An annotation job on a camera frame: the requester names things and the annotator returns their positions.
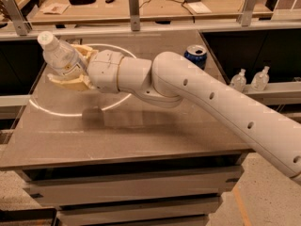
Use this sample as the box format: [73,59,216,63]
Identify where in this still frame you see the small black remote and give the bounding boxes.
[105,0,115,4]

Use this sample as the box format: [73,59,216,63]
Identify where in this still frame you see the clear sanitizer bottle right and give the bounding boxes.
[251,66,269,90]

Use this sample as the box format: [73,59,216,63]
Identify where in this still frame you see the left metal bracket post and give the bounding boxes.
[1,0,32,36]

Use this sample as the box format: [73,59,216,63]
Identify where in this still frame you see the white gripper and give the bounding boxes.
[47,44,124,93]

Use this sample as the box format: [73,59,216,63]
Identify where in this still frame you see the blue Pepsi can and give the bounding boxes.
[184,44,207,70]

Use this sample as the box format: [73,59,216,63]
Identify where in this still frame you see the black object on desk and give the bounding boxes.
[69,0,97,6]

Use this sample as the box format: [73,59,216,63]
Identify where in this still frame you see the right metal bracket post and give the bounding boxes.
[237,0,257,26]

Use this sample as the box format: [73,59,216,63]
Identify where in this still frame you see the metal bracket post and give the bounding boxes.
[129,0,140,31]
[1,0,32,36]
[237,0,257,26]

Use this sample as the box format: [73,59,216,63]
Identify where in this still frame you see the clear sanitizer bottle left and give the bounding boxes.
[230,69,246,92]

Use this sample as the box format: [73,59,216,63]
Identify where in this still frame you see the clear sanitizer bottle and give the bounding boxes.
[251,66,269,90]
[230,69,246,92]

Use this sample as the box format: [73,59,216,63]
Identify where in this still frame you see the brown paper envelope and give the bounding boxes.
[42,3,69,15]

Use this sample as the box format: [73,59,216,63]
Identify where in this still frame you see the small dark snack packet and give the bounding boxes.
[66,39,83,44]

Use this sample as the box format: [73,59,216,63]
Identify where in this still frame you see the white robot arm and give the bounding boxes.
[45,46,301,183]

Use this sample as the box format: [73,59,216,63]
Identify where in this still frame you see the clear plastic water bottle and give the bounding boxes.
[38,31,87,79]

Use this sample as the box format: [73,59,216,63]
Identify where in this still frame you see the white paper sheet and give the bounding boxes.
[188,2,212,14]

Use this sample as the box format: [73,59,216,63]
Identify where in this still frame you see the middle metal bracket post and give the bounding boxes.
[129,0,140,31]

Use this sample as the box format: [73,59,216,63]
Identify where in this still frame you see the grey drawer cabinet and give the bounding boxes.
[15,153,250,226]

